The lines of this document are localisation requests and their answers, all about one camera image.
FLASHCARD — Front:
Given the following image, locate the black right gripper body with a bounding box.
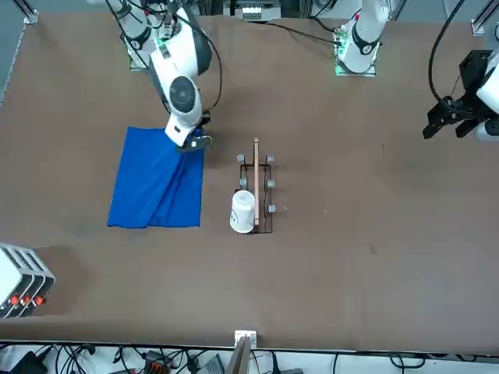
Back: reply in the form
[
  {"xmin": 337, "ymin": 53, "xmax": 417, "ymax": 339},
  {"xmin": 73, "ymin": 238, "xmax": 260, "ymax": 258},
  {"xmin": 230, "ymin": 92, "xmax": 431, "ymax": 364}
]
[{"xmin": 177, "ymin": 134, "xmax": 214, "ymax": 153}]

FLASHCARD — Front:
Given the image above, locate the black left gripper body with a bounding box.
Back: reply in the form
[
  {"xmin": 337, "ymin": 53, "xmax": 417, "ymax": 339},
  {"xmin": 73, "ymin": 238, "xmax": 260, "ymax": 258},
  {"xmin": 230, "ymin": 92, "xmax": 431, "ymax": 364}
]
[{"xmin": 448, "ymin": 49, "xmax": 496, "ymax": 118}]

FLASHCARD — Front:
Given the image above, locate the blue towel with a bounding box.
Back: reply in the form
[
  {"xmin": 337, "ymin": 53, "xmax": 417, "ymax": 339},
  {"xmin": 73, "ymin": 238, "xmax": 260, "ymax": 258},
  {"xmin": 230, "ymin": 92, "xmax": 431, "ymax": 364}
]
[{"xmin": 107, "ymin": 125, "xmax": 206, "ymax": 230}]

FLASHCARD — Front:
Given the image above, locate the white paper cup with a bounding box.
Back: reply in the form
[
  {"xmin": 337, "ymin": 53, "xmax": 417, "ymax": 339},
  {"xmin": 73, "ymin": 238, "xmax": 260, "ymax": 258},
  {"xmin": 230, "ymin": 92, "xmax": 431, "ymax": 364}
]
[{"xmin": 228, "ymin": 189, "xmax": 258, "ymax": 235}]

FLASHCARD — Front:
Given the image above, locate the orange and black device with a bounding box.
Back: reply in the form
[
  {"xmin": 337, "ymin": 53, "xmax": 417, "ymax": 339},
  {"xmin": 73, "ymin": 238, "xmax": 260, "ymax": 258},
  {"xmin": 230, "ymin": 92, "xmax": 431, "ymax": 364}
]
[{"xmin": 143, "ymin": 350, "xmax": 172, "ymax": 373}]

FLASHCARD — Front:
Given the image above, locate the black power adapter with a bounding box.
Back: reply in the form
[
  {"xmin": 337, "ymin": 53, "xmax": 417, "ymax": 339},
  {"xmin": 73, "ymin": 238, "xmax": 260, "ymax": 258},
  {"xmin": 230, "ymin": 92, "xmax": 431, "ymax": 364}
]
[{"xmin": 9, "ymin": 350, "xmax": 48, "ymax": 374}]

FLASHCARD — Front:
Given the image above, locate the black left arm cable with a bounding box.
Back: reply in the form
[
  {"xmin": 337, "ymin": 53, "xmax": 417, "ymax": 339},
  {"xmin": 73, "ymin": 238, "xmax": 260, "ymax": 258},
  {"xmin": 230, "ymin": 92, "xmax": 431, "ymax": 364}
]
[{"xmin": 427, "ymin": 0, "xmax": 471, "ymax": 104}]

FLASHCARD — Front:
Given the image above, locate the aluminium frame profile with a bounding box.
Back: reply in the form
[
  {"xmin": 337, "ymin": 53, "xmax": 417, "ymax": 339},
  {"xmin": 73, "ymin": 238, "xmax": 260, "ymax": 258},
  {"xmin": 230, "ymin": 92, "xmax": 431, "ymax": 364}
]
[
  {"xmin": 22, "ymin": 0, "xmax": 41, "ymax": 25},
  {"xmin": 470, "ymin": 0, "xmax": 499, "ymax": 37}
]

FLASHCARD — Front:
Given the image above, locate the black wire cup rack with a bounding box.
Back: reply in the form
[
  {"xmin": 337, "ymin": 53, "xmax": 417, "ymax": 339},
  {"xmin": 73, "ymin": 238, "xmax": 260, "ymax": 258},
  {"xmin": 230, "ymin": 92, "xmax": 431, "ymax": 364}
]
[{"xmin": 236, "ymin": 136, "xmax": 277, "ymax": 235}]

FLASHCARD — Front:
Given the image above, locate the black cable across table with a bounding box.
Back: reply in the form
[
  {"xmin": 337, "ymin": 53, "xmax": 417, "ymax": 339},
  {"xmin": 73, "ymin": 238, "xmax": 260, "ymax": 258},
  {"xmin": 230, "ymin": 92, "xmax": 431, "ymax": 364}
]
[{"xmin": 263, "ymin": 19, "xmax": 338, "ymax": 44}]

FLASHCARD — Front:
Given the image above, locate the aluminium camera post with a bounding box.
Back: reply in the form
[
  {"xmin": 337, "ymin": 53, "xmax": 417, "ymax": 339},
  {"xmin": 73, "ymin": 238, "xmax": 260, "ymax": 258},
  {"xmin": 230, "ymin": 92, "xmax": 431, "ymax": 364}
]
[{"xmin": 227, "ymin": 330, "xmax": 258, "ymax": 374}]

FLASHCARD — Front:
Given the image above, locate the white slotted switch box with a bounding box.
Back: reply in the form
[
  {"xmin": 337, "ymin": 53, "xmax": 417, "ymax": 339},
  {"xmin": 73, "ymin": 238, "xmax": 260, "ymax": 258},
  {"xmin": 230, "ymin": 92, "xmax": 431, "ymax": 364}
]
[{"xmin": 0, "ymin": 243, "xmax": 55, "ymax": 319}]

